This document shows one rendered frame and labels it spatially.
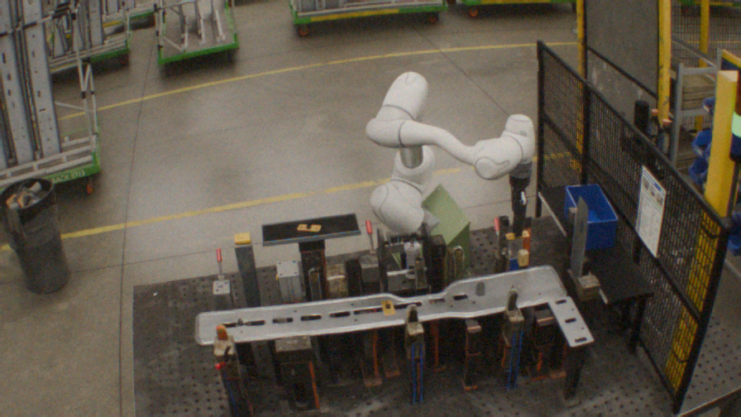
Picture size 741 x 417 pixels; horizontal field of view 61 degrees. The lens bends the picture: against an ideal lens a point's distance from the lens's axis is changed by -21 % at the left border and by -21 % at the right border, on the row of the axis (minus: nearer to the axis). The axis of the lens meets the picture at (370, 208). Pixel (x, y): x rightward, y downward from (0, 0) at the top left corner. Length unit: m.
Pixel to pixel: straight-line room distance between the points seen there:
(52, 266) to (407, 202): 2.64
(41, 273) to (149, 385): 2.18
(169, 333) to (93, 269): 2.05
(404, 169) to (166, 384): 1.40
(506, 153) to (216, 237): 3.19
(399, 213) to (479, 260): 0.46
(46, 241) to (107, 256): 0.65
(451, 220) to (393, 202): 0.26
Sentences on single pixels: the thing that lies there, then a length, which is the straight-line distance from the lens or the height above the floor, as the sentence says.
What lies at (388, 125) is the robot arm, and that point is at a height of 1.53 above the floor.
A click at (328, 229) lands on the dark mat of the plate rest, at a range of 2.95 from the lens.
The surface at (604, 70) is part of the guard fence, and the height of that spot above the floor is 0.96.
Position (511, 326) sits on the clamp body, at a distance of 2.66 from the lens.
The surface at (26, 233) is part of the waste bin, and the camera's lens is 4.89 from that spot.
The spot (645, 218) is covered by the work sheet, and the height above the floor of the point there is 1.25.
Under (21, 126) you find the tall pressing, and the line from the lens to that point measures 6.51.
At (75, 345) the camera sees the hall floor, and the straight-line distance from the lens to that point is 4.59.
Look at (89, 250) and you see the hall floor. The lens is 5.51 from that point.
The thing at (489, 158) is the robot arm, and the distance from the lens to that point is 2.38.
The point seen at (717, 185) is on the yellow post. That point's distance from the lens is 2.42.
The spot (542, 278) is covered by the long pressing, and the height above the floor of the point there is 1.00.
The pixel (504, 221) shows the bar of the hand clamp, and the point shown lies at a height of 1.21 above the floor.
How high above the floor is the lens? 2.67
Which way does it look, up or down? 30 degrees down
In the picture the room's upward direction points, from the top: 4 degrees counter-clockwise
